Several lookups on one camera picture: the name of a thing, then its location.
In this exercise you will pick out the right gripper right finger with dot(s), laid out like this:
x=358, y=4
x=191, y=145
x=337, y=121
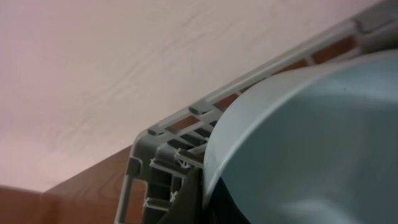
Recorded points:
x=222, y=208

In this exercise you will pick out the grey dishwasher rack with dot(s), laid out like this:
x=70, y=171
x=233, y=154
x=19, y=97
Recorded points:
x=162, y=153

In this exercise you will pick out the light blue bowl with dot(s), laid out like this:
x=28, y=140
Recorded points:
x=313, y=145

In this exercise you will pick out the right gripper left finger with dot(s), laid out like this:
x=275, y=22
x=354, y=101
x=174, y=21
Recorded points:
x=186, y=209

